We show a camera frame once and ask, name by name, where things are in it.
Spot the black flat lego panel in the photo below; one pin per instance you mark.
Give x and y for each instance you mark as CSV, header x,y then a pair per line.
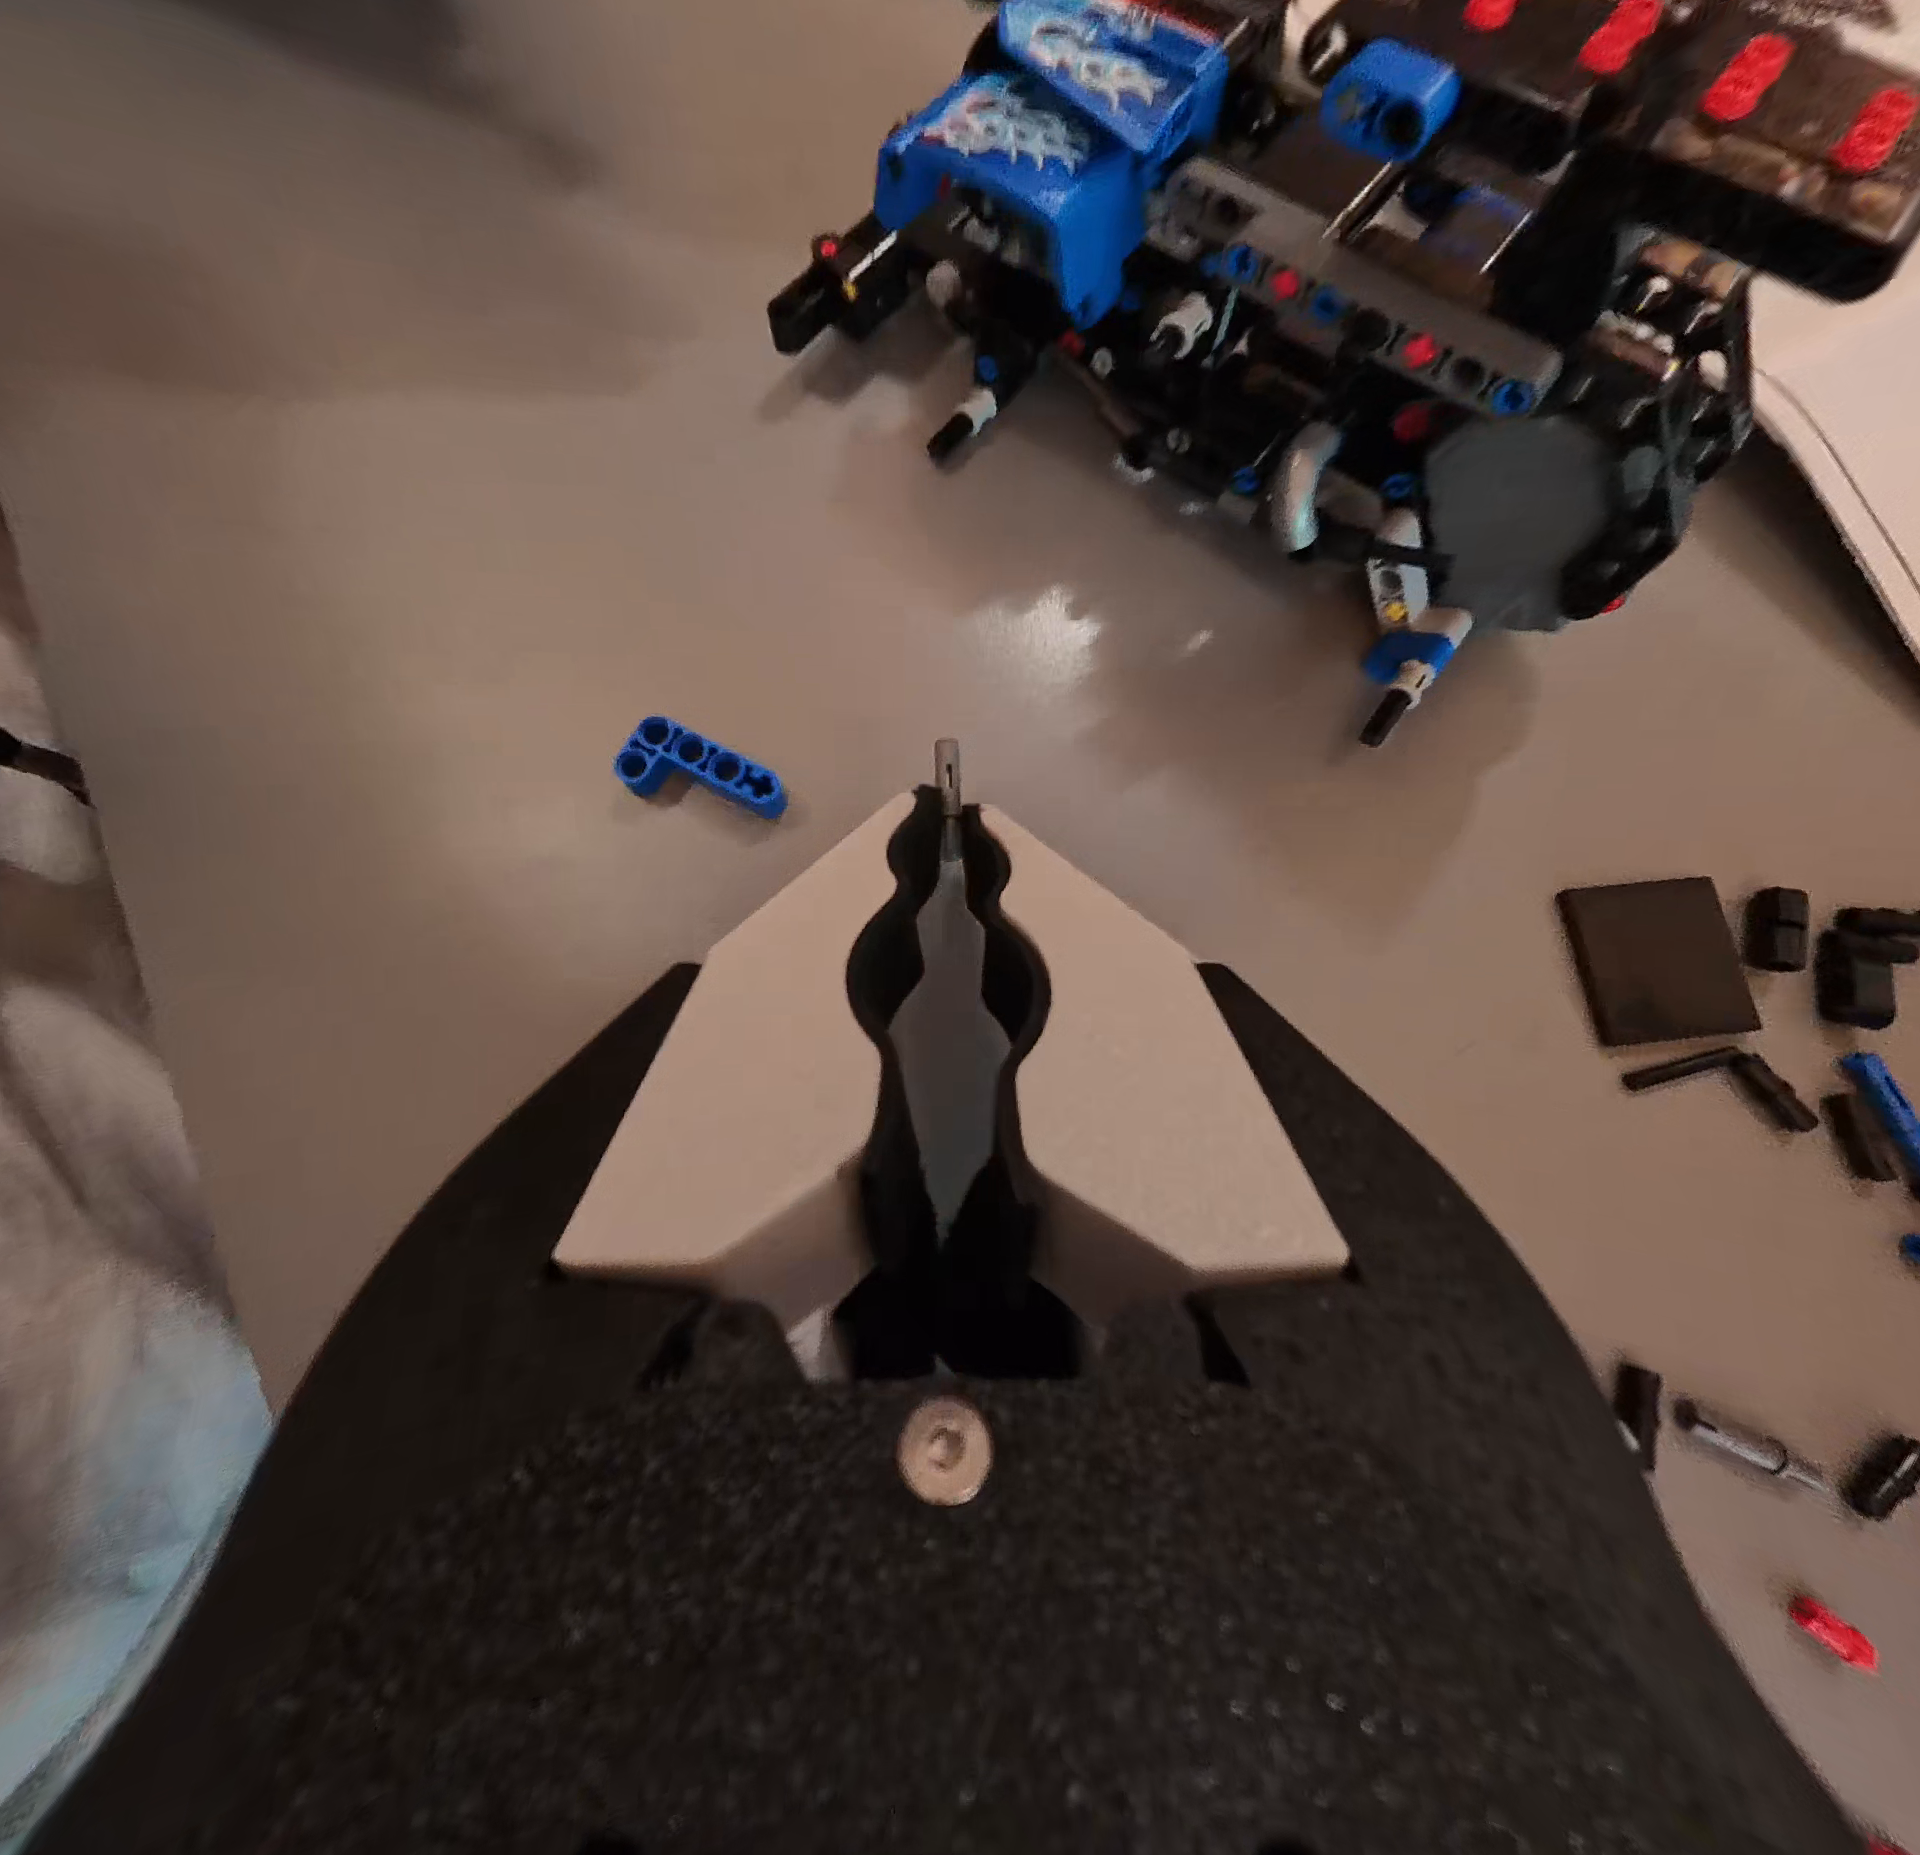
x,y
1657,963

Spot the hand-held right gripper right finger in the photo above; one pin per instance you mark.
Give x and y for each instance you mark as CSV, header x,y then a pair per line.
x,y
1168,1121

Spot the grey lego axle pin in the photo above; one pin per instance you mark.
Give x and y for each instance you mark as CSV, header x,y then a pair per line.
x,y
945,765

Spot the blue angled lego beam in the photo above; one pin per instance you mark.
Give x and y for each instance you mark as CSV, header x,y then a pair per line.
x,y
645,781

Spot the white instruction booklet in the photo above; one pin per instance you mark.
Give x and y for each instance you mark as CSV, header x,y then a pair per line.
x,y
1860,432

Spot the pile of lego pieces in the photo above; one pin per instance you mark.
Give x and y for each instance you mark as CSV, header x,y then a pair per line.
x,y
1856,979

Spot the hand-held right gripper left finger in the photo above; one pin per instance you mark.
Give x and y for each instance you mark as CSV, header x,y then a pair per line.
x,y
720,1121

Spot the blue black lego vehicle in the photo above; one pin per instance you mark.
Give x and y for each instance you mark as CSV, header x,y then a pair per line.
x,y
1515,520

